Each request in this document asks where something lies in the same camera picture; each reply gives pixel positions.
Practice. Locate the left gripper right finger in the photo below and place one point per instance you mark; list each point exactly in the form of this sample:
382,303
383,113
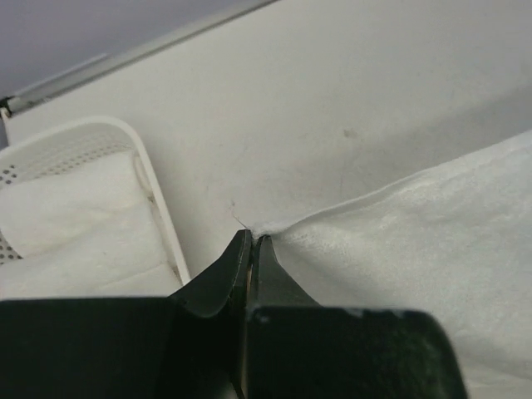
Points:
297,348

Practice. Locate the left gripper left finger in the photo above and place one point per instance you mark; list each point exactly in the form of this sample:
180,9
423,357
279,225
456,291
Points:
184,345

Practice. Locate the white perforated plastic basket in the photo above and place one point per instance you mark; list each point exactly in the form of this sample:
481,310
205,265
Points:
67,147

